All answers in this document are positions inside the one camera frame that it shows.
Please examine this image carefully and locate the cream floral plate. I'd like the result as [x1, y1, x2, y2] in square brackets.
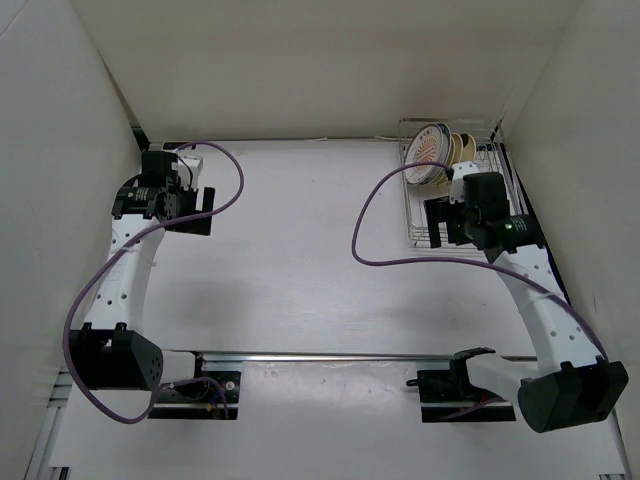
[446, 133, 463, 167]
[461, 134, 477, 162]
[452, 133, 476, 163]

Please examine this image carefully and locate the orange sun pattern plate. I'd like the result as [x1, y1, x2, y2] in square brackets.
[404, 123, 443, 185]

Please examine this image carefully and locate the blue rimmed white plate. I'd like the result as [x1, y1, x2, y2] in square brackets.
[421, 122, 451, 185]

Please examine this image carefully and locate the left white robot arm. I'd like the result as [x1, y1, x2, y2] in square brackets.
[70, 151, 215, 400]

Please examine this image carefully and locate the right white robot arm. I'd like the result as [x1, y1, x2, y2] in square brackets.
[425, 162, 629, 433]

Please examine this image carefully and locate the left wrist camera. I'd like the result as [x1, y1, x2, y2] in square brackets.
[172, 154, 203, 191]

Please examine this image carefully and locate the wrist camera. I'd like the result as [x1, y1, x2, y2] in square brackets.
[172, 154, 203, 191]
[449, 161, 479, 204]

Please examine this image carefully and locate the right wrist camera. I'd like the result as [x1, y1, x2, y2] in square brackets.
[449, 161, 479, 204]

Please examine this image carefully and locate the wire dish rack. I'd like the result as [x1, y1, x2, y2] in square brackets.
[398, 117, 531, 250]

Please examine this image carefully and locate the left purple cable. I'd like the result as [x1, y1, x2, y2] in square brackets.
[61, 141, 245, 425]

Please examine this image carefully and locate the aluminium front rail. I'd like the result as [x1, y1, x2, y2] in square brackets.
[200, 352, 452, 362]

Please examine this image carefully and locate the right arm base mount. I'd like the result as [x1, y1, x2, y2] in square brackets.
[405, 361, 516, 424]

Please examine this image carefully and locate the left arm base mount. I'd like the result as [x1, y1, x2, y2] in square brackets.
[149, 353, 243, 421]

